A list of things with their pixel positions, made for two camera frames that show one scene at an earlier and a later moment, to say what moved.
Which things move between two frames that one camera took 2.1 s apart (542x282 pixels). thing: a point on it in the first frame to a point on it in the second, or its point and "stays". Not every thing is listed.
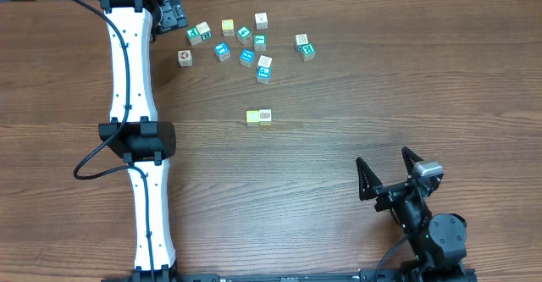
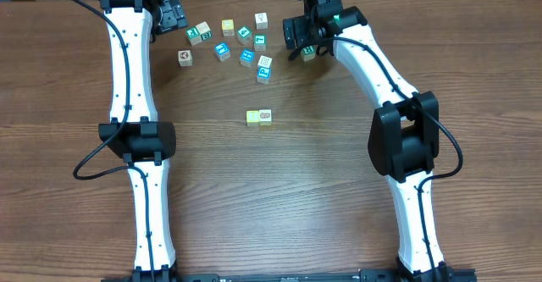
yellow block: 252,118 stays
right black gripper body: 391,196 to 304,30
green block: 308,52 stays
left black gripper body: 173,14 stays
